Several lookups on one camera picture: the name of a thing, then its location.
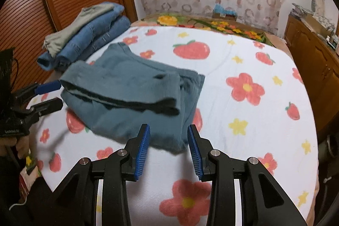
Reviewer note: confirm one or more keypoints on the folded grey pants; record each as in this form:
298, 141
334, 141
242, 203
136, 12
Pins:
79, 24

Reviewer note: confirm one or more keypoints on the folded blue jeans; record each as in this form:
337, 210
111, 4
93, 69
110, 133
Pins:
103, 32

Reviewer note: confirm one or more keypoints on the person's left forearm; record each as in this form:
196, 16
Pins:
37, 197

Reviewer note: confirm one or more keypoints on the green orange floral blanket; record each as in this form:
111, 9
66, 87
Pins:
201, 23

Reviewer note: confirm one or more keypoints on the blue plastic bag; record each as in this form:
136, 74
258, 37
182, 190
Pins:
221, 7

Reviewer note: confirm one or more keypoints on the wooden cabinet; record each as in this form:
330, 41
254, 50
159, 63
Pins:
312, 61

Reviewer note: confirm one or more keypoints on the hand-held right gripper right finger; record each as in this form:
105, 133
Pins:
194, 154

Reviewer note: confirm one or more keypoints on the white flower print bedsheet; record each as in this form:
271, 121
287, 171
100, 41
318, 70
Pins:
238, 122

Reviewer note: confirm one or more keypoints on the pile of patterned cloth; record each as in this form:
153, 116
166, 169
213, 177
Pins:
324, 20

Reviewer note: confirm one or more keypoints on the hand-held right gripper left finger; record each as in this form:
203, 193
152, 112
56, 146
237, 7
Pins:
141, 151

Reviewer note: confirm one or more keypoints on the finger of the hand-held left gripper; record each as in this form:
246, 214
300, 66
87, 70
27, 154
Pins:
49, 87
47, 106

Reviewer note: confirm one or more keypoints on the teal shorts pants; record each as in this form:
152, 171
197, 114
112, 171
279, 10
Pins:
132, 99

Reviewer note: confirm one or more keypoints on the open shallow cardboard box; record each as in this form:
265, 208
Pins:
317, 23

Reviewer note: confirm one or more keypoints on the person's left hand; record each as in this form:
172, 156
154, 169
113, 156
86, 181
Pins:
22, 146

